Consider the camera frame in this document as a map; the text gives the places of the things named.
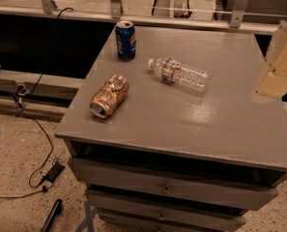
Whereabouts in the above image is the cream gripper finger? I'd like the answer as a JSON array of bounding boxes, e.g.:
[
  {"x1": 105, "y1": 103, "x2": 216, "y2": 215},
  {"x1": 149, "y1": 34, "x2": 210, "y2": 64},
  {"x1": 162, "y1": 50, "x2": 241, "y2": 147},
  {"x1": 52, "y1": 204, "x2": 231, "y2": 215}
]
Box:
[{"x1": 256, "y1": 20, "x2": 287, "y2": 99}]

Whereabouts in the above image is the blue pepsi can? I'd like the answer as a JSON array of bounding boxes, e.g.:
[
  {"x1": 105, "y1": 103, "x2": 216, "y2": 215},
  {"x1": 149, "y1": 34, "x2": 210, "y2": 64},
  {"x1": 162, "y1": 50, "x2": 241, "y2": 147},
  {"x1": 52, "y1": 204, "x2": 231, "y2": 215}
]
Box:
[{"x1": 115, "y1": 20, "x2": 136, "y2": 61}]

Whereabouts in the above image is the crushed gold soda can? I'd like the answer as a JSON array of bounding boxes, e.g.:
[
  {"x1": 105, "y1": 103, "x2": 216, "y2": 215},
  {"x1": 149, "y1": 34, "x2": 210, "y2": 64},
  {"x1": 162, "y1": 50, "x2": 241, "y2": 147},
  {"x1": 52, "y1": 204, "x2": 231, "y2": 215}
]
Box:
[{"x1": 90, "y1": 74, "x2": 129, "y2": 119}]

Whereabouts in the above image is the clear plastic water bottle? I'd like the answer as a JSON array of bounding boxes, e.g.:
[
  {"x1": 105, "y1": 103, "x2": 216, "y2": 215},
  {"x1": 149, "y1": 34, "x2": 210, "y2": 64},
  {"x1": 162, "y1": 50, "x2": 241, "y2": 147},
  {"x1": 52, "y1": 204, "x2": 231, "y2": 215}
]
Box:
[{"x1": 148, "y1": 57, "x2": 211, "y2": 93}]

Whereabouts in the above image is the grey drawer cabinet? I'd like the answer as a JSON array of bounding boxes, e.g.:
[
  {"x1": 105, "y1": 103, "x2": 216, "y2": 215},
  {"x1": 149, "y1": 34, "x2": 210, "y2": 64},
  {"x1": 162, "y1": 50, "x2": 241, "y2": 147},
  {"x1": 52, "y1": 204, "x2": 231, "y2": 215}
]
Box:
[{"x1": 56, "y1": 27, "x2": 287, "y2": 218}]

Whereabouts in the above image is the grey upper drawer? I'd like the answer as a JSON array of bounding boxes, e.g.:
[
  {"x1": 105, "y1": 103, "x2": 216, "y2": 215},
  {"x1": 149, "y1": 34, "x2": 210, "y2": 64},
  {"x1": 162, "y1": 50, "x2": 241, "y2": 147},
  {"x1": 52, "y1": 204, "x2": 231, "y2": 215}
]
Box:
[{"x1": 69, "y1": 158, "x2": 277, "y2": 210}]

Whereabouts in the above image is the grey drawer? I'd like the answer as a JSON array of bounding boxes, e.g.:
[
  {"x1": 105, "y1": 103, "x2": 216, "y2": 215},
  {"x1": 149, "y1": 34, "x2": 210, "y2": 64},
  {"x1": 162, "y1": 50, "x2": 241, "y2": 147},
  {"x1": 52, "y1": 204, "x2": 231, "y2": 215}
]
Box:
[
  {"x1": 88, "y1": 188, "x2": 245, "y2": 232},
  {"x1": 69, "y1": 158, "x2": 277, "y2": 210},
  {"x1": 97, "y1": 208, "x2": 212, "y2": 232}
]

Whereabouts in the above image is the grey lower drawer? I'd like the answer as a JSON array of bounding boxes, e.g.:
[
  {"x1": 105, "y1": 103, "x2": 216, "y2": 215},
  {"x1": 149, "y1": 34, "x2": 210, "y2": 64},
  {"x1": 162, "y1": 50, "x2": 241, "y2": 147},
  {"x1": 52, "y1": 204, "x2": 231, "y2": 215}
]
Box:
[{"x1": 97, "y1": 208, "x2": 212, "y2": 232}]

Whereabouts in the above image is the grey middle drawer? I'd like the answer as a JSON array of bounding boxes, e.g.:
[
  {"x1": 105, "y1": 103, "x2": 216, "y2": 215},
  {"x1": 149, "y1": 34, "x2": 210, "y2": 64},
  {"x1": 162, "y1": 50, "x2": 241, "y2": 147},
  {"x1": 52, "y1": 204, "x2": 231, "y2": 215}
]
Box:
[{"x1": 88, "y1": 188, "x2": 245, "y2": 232}]

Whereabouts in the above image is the black power adapter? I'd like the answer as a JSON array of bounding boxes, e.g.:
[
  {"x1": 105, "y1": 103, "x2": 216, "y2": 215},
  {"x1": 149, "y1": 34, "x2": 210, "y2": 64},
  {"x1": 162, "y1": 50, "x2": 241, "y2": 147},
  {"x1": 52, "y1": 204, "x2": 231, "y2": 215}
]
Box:
[{"x1": 43, "y1": 162, "x2": 65, "y2": 183}]

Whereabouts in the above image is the black bar on floor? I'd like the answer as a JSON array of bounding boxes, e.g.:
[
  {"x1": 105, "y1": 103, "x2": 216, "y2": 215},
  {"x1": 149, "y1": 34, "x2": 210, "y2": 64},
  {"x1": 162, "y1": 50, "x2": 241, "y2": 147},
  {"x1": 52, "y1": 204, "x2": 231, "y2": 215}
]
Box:
[{"x1": 41, "y1": 199, "x2": 63, "y2": 232}]

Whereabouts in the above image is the metal rail bracket right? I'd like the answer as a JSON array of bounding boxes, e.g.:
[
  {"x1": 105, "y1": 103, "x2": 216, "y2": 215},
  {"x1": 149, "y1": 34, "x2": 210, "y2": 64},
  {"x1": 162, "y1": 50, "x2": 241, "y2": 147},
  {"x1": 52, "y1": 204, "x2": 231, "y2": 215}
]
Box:
[{"x1": 229, "y1": 0, "x2": 249, "y2": 28}]

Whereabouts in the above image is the metal rail bracket middle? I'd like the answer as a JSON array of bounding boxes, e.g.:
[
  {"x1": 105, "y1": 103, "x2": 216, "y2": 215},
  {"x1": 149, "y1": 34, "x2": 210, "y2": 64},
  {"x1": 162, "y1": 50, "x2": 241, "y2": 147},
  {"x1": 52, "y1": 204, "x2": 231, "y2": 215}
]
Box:
[{"x1": 110, "y1": 0, "x2": 123, "y2": 19}]

